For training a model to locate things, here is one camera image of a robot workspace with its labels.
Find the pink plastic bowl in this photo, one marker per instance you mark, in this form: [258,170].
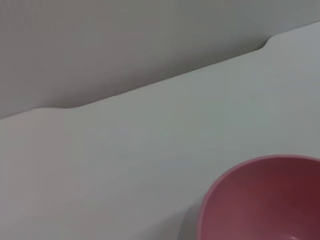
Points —
[262,200]

